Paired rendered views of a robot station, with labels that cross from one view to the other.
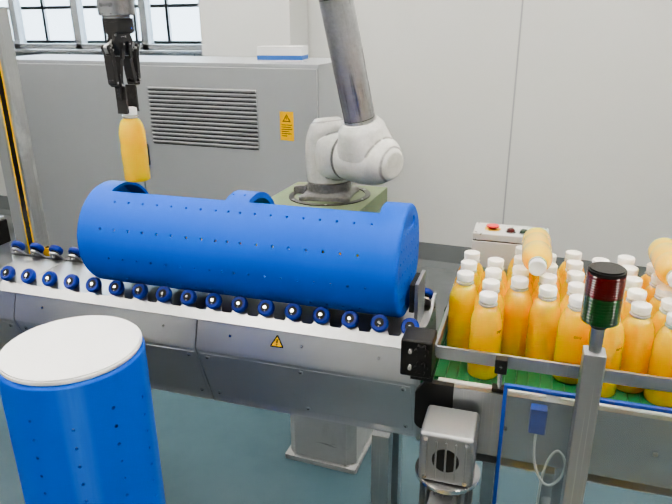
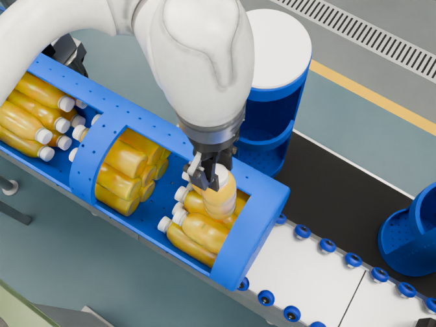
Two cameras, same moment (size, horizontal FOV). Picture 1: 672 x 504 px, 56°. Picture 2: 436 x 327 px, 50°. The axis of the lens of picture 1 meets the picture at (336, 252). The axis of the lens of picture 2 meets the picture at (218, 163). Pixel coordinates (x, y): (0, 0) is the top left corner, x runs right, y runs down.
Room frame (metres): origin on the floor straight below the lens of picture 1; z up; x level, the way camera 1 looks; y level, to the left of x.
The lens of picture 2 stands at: (1.95, 0.64, 2.21)
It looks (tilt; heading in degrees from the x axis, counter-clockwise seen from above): 69 degrees down; 199
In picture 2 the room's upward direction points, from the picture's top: 6 degrees counter-clockwise
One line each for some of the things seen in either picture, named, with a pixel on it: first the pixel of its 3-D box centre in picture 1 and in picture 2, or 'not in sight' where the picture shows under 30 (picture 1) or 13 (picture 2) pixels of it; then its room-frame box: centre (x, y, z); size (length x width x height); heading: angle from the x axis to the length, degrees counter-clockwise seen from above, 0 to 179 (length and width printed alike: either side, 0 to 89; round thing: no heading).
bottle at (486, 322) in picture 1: (485, 337); not in sight; (1.24, -0.33, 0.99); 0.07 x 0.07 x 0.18
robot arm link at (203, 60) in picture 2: not in sight; (198, 47); (1.68, 0.54, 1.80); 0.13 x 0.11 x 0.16; 41
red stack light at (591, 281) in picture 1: (605, 283); not in sight; (0.98, -0.46, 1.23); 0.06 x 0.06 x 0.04
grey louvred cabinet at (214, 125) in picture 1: (170, 182); not in sight; (3.74, 1.00, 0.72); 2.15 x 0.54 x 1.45; 70
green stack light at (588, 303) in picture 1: (601, 307); not in sight; (0.98, -0.46, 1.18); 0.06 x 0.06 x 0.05
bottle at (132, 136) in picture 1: (133, 147); (218, 191); (1.69, 0.54, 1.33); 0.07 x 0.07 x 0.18
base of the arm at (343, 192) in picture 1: (324, 187); not in sight; (2.17, 0.04, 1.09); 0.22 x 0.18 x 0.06; 75
